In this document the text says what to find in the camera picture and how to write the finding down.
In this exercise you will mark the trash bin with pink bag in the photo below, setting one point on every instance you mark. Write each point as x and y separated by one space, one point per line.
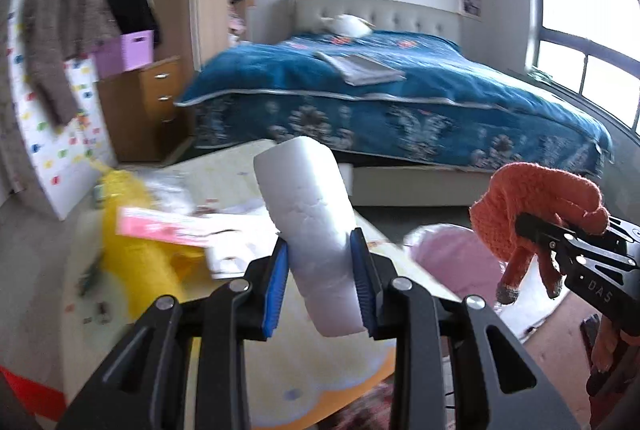
450 255

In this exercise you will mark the striped dotted tablecloth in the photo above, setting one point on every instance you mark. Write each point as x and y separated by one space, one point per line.
225 165

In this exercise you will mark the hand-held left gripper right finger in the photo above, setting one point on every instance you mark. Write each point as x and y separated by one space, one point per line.
362 282

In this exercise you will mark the plaid rug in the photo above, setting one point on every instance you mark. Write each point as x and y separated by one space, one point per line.
367 410

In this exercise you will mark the white plastic bag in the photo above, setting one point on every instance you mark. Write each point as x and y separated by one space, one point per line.
235 230

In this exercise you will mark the small framed wall picture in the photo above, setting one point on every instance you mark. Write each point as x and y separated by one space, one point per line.
470 1

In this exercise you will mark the white board with coloured dots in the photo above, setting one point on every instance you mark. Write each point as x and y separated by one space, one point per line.
70 150

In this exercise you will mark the orange knitted glove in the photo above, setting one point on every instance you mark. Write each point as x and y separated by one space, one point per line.
520 205

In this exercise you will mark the beige upholstered bed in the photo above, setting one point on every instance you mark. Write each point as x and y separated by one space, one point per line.
400 15

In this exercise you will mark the white plush toy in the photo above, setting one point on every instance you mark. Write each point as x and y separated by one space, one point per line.
347 24

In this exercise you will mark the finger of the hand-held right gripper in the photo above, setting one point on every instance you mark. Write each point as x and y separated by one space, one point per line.
625 235
537 227

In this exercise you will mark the person's right forearm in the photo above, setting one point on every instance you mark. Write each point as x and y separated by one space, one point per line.
617 402

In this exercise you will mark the yellow plastic bag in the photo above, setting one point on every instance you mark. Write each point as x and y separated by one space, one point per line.
130 270

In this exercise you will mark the folded grey cloth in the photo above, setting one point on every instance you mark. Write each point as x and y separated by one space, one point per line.
362 68

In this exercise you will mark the blue floral blanket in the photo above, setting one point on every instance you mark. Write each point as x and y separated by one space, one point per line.
400 110

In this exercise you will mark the brown fuzzy coat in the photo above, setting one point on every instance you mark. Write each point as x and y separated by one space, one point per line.
65 25

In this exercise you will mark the red plastic stool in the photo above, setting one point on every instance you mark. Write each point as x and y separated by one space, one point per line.
30 392

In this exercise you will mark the wooden drawer cabinet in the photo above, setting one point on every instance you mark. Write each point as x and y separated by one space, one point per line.
147 110

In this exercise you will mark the person's right hand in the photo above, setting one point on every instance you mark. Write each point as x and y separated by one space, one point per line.
603 345

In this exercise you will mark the window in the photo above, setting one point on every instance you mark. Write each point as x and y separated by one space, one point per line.
585 10

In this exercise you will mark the pink storage box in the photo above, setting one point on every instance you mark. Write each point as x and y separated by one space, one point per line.
127 53

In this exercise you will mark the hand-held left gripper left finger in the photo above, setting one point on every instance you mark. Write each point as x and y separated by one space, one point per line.
277 282

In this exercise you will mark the pink and white paper packet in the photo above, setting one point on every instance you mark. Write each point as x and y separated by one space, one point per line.
160 225

